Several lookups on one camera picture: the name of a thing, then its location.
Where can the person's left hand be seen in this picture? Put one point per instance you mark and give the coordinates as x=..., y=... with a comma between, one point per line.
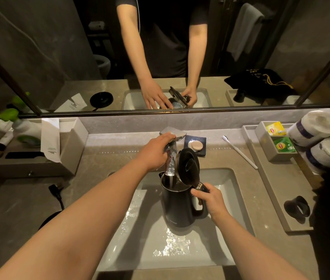
x=153, y=154

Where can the person's right hand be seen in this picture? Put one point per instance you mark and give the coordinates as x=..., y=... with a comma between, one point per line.
x=213, y=204

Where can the chrome faucet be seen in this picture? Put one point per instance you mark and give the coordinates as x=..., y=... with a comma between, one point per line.
x=172, y=131

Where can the black electric kettle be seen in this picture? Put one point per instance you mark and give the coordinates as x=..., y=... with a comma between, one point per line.
x=176, y=207

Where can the white rectangular sink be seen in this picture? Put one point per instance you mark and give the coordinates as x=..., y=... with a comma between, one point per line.
x=144, y=247

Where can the person's left forearm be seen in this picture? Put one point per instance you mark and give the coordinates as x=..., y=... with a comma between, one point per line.
x=83, y=227

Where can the person's right forearm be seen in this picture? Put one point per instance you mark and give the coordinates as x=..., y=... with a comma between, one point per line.
x=252, y=253

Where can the beige stone countertop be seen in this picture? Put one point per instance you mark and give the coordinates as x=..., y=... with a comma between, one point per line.
x=109, y=154

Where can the black round kettle base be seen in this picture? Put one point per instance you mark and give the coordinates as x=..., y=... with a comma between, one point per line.
x=48, y=220

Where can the round beige soap bar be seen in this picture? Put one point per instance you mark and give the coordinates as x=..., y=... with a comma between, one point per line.
x=196, y=145

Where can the black square soap dish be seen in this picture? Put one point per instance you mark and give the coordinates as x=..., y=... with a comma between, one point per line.
x=201, y=153

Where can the white toothbrush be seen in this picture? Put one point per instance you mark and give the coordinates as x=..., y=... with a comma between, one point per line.
x=239, y=152

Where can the long grey tray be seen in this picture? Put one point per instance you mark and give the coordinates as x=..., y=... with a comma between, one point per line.
x=278, y=183

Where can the grey tea bag box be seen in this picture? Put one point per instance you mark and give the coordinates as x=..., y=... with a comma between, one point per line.
x=265, y=148

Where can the black cup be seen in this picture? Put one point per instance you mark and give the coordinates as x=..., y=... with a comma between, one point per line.
x=291, y=209

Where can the grey amenity organizer tray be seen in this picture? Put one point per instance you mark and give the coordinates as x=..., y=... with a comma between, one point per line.
x=74, y=148

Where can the green tea bag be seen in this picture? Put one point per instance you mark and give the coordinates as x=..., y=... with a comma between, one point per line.
x=284, y=144

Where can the yellow tea bag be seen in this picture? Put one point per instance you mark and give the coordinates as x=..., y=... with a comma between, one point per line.
x=276, y=128

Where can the white paper packet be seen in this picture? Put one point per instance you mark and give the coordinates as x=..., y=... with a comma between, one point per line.
x=50, y=139

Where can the white toilet paper roll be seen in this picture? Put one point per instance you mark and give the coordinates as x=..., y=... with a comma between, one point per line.
x=311, y=128
x=328, y=155

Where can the white pump bottle green cap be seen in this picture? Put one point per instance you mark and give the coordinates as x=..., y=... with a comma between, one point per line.
x=26, y=131

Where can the small white tube black cap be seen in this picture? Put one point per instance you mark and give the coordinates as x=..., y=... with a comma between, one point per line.
x=5, y=139

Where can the black framed wall mirror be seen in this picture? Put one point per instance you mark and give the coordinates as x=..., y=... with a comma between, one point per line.
x=51, y=55

